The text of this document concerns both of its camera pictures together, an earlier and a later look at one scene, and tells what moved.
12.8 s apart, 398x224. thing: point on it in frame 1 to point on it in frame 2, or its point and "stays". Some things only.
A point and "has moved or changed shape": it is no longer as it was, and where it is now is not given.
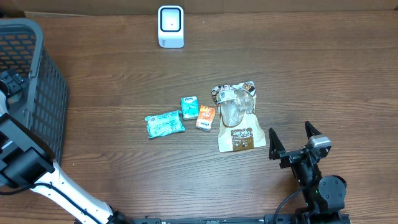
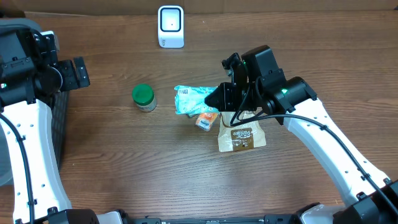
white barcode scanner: [171, 27] stays
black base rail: [224, 219] stays
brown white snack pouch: [239, 126] stays
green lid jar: [15, 98] has moved or changed shape
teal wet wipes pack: [165, 124] to [190, 100]
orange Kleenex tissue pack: [206, 116] stays
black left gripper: [13, 82] to [73, 81]
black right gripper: [277, 150] to [222, 92]
